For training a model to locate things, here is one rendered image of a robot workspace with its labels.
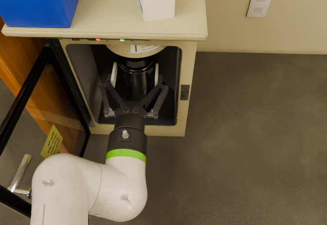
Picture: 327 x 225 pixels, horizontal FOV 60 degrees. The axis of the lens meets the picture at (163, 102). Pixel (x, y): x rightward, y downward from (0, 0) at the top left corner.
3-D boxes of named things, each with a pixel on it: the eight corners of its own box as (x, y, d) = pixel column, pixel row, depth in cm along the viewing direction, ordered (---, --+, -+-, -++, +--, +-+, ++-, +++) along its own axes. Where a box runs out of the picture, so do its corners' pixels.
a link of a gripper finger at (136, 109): (131, 108, 71) (136, 111, 70) (158, 80, 76) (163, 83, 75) (133, 116, 74) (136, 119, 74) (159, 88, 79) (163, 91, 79)
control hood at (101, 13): (41, 29, 58) (21, -15, 50) (199, 32, 58) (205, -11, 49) (24, 72, 52) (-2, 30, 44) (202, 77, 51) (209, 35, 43)
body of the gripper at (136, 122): (145, 127, 66) (147, 95, 71) (108, 126, 66) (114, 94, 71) (146, 141, 72) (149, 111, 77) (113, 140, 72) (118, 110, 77)
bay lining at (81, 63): (106, 65, 105) (84, -23, 75) (176, 66, 104) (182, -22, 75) (95, 123, 91) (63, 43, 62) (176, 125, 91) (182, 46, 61)
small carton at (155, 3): (137, 2, 47) (134, -32, 42) (166, -2, 48) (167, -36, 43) (143, 22, 45) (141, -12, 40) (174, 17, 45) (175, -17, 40)
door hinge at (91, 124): (87, 126, 93) (46, 37, 60) (95, 126, 93) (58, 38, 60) (86, 130, 92) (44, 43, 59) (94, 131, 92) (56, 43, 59)
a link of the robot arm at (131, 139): (110, 165, 70) (147, 166, 70) (101, 144, 61) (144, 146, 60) (113, 142, 74) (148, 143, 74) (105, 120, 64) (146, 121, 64)
